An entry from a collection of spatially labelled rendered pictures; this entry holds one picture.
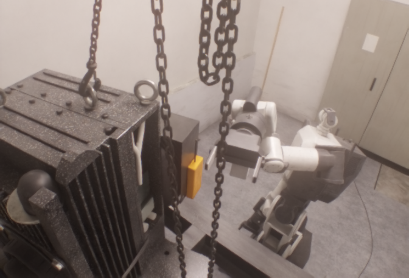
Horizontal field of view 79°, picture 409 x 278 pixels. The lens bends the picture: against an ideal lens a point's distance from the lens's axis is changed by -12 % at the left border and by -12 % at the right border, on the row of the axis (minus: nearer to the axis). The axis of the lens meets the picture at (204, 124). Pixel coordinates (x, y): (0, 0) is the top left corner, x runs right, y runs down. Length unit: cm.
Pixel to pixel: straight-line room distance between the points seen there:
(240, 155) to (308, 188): 72
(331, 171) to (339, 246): 159
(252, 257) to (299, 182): 50
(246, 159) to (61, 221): 43
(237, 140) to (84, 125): 38
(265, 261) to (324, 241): 113
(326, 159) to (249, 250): 73
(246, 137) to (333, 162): 53
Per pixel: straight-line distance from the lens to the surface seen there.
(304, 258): 227
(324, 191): 137
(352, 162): 134
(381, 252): 285
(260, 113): 74
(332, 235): 271
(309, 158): 108
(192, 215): 169
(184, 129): 90
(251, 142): 66
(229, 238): 162
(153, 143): 89
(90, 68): 70
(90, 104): 79
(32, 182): 63
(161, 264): 126
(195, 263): 126
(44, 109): 84
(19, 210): 70
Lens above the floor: 202
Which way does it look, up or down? 35 degrees down
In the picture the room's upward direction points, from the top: 5 degrees clockwise
